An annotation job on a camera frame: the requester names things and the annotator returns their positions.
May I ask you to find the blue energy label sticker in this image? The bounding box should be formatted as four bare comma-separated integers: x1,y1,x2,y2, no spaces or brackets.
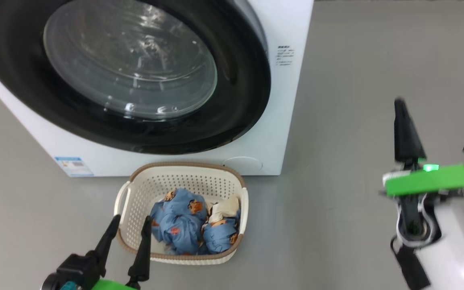
54,156,94,177

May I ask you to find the white front-load washing machine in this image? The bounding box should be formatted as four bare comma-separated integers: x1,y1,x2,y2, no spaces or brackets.
0,0,314,177

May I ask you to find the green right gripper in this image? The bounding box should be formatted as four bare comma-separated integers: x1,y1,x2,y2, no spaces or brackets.
379,98,464,247

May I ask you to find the round black washing machine door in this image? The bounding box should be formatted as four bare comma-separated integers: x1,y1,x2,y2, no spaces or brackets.
0,0,272,155

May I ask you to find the printed text label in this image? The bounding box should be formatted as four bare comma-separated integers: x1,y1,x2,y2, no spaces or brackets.
276,45,296,66

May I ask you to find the cream perforated laundry basket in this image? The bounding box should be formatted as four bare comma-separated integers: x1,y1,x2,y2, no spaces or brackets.
114,162,249,265

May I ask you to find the cream garment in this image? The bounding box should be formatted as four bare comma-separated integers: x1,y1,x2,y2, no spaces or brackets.
208,196,241,224

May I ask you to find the round white filter cover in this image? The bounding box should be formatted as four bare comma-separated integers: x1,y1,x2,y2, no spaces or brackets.
222,156,263,172

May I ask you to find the blue garment with orange prints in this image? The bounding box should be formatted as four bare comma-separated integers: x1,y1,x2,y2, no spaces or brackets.
149,188,209,255

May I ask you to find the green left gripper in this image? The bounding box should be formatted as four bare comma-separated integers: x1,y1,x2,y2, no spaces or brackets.
91,215,153,290

